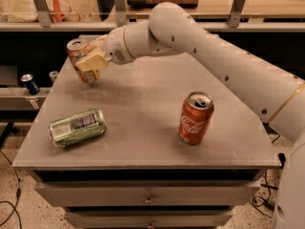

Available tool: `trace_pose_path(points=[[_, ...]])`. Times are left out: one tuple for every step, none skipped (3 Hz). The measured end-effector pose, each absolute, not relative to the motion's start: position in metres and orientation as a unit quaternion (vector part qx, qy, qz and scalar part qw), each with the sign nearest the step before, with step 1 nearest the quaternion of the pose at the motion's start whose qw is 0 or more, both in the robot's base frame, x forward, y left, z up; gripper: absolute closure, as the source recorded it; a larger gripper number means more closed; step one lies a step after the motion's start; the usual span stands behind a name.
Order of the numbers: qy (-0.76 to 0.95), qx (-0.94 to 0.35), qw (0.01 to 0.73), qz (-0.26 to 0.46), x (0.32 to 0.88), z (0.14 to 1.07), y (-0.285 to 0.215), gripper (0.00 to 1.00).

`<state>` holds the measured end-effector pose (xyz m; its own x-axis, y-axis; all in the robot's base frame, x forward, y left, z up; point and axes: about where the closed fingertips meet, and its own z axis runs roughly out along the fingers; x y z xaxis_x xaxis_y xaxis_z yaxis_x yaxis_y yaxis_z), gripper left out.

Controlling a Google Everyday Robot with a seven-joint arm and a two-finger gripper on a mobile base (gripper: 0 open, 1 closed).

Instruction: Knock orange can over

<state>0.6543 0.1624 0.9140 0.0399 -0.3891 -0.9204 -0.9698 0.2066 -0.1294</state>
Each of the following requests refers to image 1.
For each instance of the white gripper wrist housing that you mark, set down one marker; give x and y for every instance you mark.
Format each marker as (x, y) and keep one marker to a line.
(114, 47)

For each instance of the orange gold soda can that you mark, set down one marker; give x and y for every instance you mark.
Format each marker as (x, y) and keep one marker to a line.
(78, 49)

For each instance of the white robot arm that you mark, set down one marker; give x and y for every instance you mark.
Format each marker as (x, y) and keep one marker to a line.
(276, 96)

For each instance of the small silver can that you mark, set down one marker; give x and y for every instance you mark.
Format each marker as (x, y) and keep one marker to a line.
(53, 75)

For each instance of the green soda can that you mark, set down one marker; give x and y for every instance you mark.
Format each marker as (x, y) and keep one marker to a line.
(76, 128)

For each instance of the blue soda can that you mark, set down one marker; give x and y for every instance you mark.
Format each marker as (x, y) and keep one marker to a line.
(29, 82)

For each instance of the red Coca-Cola can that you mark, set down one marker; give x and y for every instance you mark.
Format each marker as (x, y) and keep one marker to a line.
(196, 114)

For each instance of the clear acrylic box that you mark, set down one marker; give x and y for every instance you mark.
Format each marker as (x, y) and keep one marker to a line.
(87, 9)

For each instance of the grey drawer cabinet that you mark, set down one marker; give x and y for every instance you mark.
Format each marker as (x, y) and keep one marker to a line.
(180, 150)

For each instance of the upper grey drawer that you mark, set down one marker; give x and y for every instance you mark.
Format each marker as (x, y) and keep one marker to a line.
(94, 194)

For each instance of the grey drawer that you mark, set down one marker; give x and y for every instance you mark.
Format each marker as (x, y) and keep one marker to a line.
(94, 194)
(148, 219)

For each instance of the lower grey drawer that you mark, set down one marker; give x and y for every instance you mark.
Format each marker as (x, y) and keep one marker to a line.
(148, 219)

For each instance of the black pole right floor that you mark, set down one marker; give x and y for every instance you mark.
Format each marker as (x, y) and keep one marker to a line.
(282, 159)

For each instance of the middle metal shelf bracket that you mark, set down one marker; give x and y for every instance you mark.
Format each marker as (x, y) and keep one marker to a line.
(120, 12)

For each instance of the metal shelf bracket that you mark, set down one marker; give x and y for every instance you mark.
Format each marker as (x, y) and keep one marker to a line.
(43, 15)
(235, 13)
(120, 12)

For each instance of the left metal shelf bracket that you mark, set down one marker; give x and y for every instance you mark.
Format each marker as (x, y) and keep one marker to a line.
(43, 15)

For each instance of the right metal shelf bracket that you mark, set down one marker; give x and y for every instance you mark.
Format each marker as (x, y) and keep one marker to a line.
(235, 13)

